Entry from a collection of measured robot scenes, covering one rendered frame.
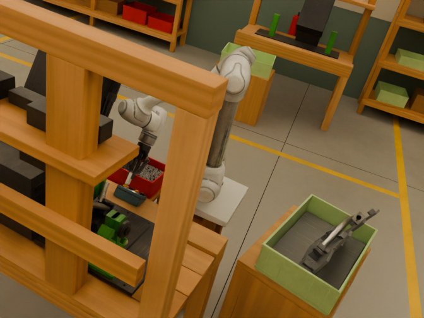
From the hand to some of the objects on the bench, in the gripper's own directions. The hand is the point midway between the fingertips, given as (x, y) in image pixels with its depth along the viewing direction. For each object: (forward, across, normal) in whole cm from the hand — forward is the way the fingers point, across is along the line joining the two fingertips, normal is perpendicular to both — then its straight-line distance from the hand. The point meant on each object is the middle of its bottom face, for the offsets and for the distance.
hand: (129, 178), depth 229 cm
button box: (+12, -5, -1) cm, 13 cm away
